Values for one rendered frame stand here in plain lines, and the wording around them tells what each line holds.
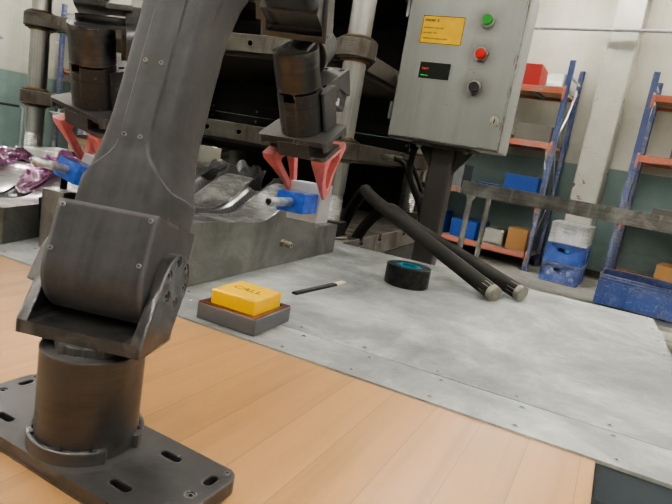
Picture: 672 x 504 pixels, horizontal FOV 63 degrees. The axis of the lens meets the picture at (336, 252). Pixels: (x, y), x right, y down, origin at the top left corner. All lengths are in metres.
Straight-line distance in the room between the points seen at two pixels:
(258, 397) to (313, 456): 0.09
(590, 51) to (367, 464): 7.16
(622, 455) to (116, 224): 0.45
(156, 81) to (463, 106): 1.16
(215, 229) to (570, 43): 6.92
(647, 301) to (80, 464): 4.06
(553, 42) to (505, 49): 6.10
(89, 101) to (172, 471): 0.55
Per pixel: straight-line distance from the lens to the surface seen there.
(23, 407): 0.45
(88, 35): 0.78
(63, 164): 0.83
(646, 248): 7.18
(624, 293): 4.26
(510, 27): 1.49
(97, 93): 0.80
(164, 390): 0.49
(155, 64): 0.39
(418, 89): 1.51
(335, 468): 0.42
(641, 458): 0.57
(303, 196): 0.74
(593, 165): 6.94
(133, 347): 0.35
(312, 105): 0.71
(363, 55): 1.43
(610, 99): 7.01
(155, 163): 0.36
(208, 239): 0.79
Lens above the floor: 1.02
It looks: 11 degrees down
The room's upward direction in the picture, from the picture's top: 10 degrees clockwise
